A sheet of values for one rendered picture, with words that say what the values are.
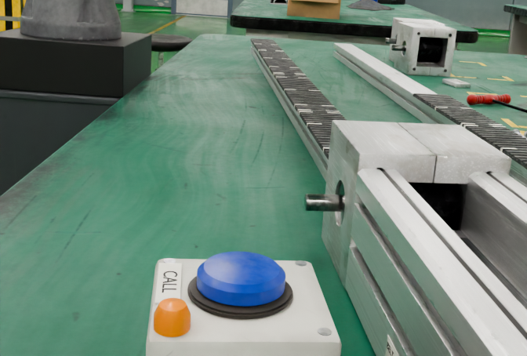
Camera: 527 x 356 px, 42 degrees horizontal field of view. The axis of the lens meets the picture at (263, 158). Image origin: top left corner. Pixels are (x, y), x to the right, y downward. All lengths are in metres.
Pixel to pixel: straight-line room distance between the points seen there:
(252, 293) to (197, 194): 0.33
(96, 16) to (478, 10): 10.97
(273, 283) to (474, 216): 0.18
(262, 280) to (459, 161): 0.19
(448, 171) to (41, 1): 0.75
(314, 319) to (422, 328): 0.05
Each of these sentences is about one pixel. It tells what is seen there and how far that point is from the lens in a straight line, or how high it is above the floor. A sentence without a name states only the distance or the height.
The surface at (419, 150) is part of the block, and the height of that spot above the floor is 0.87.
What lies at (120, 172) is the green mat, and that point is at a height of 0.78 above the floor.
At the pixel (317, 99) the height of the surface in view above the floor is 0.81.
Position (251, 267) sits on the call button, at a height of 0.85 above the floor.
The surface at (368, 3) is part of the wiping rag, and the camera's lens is 3.43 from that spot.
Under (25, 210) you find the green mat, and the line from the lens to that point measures 0.59.
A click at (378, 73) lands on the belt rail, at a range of 1.22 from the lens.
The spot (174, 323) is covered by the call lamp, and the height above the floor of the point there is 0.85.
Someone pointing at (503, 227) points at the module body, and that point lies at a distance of 0.41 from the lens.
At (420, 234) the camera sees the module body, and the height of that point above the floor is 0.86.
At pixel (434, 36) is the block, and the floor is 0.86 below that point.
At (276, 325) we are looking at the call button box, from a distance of 0.30.
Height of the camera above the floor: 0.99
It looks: 16 degrees down
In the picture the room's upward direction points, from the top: 4 degrees clockwise
